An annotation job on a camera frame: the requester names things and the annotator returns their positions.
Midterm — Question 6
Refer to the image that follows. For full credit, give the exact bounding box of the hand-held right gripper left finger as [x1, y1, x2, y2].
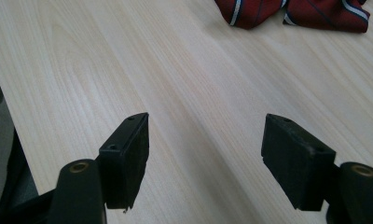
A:
[98, 112, 150, 210]

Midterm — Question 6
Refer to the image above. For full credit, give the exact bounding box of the red striped bow tie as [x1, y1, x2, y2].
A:
[214, 0, 371, 34]

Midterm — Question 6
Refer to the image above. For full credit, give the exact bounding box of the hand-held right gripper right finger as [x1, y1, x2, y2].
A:
[260, 113, 338, 212]

